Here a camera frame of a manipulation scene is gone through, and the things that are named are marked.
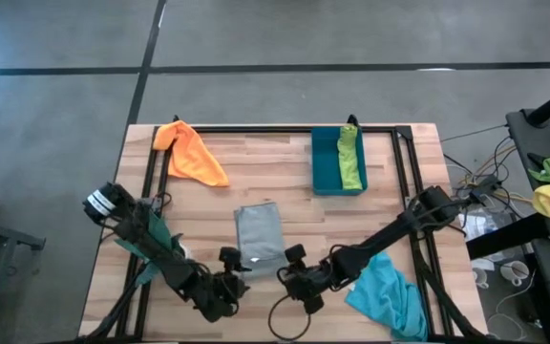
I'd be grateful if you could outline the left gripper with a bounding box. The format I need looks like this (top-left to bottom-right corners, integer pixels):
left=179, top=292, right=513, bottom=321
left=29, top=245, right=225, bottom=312
left=193, top=247, right=252, bottom=322

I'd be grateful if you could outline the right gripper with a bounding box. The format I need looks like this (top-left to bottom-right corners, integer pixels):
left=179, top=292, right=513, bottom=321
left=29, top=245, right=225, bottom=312
left=282, top=244, right=336, bottom=315

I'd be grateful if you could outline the grey microfiber towel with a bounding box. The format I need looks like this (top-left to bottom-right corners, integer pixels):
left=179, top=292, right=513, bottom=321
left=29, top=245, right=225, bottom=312
left=233, top=201, right=288, bottom=281

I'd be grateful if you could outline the turquoise microfiber towel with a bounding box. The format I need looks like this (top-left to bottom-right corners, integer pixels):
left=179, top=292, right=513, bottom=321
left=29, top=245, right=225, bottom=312
left=344, top=251, right=429, bottom=343

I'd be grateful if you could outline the teal plastic basket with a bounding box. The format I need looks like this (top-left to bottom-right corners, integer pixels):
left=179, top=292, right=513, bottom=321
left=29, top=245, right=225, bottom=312
left=310, top=124, right=370, bottom=197

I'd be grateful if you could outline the green microfiber towel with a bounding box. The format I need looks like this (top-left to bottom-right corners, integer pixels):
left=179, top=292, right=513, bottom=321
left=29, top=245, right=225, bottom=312
left=336, top=123, right=365, bottom=191

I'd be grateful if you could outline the orange microfiber towel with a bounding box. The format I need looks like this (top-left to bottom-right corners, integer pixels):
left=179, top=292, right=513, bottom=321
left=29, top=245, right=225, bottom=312
left=152, top=119, right=231, bottom=188

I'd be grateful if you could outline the artificial green plant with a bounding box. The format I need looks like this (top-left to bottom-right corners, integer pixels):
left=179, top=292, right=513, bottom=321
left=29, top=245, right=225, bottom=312
left=114, top=209, right=185, bottom=288

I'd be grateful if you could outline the white mug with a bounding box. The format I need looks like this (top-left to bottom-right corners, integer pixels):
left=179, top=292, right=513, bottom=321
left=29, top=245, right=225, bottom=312
left=498, top=260, right=530, bottom=287
left=471, top=266, right=496, bottom=290

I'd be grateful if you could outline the white plastic bag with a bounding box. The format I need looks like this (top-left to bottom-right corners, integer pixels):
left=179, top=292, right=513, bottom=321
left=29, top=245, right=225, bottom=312
left=459, top=209, right=500, bottom=240

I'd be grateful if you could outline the black power supply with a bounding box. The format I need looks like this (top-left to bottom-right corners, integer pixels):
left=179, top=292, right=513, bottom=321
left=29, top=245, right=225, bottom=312
left=470, top=174, right=501, bottom=198

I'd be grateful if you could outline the dark metal stand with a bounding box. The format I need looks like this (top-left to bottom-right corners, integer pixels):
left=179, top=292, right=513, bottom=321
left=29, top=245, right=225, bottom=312
left=0, top=212, right=47, bottom=344

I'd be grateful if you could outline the dark grey cart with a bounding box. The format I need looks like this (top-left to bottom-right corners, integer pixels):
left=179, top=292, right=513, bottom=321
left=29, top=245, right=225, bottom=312
left=506, top=108, right=550, bottom=344

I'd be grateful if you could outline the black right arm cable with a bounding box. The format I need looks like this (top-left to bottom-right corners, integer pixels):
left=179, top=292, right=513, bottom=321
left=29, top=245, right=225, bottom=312
left=267, top=267, right=312, bottom=342

